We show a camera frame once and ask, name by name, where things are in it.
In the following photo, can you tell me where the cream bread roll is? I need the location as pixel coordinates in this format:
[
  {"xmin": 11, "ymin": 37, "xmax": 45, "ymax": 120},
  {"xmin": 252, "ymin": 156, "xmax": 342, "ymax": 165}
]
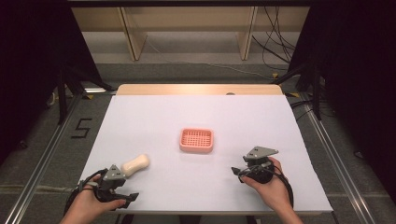
[{"xmin": 120, "ymin": 153, "xmax": 150, "ymax": 178}]

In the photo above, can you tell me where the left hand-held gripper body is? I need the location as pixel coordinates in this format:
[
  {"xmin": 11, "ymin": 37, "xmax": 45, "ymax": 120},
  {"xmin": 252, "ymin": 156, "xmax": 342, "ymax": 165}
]
[{"xmin": 92, "ymin": 164, "xmax": 128, "ymax": 203}]

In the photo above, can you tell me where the black curtain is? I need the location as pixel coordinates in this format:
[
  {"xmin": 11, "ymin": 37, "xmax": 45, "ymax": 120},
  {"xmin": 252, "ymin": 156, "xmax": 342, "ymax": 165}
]
[
  {"xmin": 0, "ymin": 0, "xmax": 104, "ymax": 166},
  {"xmin": 288, "ymin": 0, "xmax": 396, "ymax": 206}
]

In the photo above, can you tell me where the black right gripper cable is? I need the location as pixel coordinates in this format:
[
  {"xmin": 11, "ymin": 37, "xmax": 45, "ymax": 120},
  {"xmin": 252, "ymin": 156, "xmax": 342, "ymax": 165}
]
[{"xmin": 270, "ymin": 172, "xmax": 295, "ymax": 209}]

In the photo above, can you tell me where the metal floor rail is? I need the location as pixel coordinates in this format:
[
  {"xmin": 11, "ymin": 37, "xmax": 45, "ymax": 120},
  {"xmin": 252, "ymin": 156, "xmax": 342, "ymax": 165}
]
[
  {"xmin": 3, "ymin": 92, "xmax": 82, "ymax": 224},
  {"xmin": 299, "ymin": 92, "xmax": 378, "ymax": 224}
]

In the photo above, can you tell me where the pink soap dish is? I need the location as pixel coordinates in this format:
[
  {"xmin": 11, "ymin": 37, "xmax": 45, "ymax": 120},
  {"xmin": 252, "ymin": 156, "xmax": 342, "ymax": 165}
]
[{"xmin": 178, "ymin": 127, "xmax": 215, "ymax": 154}]

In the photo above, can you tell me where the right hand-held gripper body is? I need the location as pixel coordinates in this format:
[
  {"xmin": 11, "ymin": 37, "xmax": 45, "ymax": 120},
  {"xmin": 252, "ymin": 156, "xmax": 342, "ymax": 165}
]
[{"xmin": 242, "ymin": 146, "xmax": 280, "ymax": 185}]

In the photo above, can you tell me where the light wooden background desk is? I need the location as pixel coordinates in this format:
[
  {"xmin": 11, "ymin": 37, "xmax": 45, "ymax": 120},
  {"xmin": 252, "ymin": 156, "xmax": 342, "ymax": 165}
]
[{"xmin": 70, "ymin": 6, "xmax": 311, "ymax": 62}]

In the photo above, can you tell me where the person's left hand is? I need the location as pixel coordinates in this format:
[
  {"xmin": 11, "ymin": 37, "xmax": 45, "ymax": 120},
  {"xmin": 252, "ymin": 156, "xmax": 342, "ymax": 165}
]
[{"xmin": 65, "ymin": 174, "xmax": 127, "ymax": 220}]

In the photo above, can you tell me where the person's right hand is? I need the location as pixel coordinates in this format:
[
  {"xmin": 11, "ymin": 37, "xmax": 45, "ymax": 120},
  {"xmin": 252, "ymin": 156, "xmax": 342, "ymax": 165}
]
[{"xmin": 240, "ymin": 156, "xmax": 292, "ymax": 213}]

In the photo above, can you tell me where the bundle of black cables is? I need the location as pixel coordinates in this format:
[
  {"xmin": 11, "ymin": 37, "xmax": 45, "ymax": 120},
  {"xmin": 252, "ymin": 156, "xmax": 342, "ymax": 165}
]
[{"xmin": 251, "ymin": 6, "xmax": 297, "ymax": 72}]

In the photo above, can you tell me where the white table sheet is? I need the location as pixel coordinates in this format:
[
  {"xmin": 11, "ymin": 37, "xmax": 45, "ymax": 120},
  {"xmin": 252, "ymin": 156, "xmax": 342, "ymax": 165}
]
[{"xmin": 78, "ymin": 94, "xmax": 333, "ymax": 216}]

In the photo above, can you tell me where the black metal stand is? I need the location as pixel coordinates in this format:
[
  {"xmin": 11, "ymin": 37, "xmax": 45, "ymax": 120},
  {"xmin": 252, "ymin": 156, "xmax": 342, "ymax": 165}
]
[
  {"xmin": 271, "ymin": 61, "xmax": 326, "ymax": 121},
  {"xmin": 55, "ymin": 61, "xmax": 117, "ymax": 126}
]

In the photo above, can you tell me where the thin white floor cable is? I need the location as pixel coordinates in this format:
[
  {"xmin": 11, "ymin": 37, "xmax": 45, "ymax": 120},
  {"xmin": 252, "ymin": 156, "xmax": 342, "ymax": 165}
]
[{"xmin": 145, "ymin": 36, "xmax": 276, "ymax": 80}]

